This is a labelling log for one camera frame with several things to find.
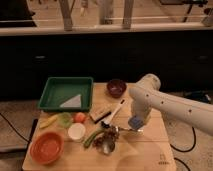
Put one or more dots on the wooden block brush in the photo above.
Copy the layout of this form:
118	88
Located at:
100	113

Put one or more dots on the orange bowl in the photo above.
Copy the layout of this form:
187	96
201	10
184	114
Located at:
47	148

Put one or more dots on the white cloth in tray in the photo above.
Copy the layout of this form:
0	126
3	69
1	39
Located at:
72	102

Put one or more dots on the metal spoon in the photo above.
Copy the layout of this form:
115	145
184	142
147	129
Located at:
118	129

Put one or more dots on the metal measuring cup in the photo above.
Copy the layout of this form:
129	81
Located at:
106	146

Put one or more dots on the dark teal bag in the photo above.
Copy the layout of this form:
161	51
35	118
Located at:
202	97

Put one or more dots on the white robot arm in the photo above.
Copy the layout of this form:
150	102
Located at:
145	95

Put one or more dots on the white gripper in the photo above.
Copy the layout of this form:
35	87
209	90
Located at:
142	111

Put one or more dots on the dark purple bowl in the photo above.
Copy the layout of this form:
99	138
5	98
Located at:
116	88

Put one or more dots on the purple grape bunch toy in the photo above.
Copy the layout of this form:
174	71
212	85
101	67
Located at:
110	136

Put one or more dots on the blue sponge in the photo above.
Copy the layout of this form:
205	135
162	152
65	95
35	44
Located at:
134	122

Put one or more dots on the green cucumber toy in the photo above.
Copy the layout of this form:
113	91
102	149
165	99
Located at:
90	139

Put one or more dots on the white paper cup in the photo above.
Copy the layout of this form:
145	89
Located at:
76	132

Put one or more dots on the green plastic tray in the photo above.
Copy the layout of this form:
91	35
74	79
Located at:
57	90

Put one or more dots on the red tomato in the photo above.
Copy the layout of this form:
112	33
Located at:
79	117

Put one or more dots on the yellow banana toy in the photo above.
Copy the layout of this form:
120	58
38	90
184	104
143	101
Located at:
48	122

